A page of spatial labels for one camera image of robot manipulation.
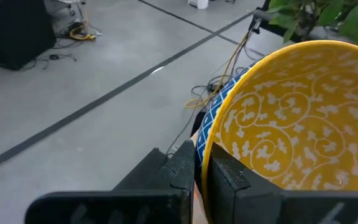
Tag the yellow patterned ceramic bowl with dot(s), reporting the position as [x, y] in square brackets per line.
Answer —
[306, 118]

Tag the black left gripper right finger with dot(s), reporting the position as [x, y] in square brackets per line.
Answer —
[235, 199]

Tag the white floor box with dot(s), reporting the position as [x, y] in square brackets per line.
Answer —
[199, 3]

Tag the black cabinet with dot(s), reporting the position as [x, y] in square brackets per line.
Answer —
[14, 34]

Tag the green leafy plant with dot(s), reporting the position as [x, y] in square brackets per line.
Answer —
[331, 12]

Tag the blue patterned ceramic bowl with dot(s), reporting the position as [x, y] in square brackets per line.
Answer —
[208, 121]

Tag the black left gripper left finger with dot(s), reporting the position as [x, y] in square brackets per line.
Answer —
[179, 174]

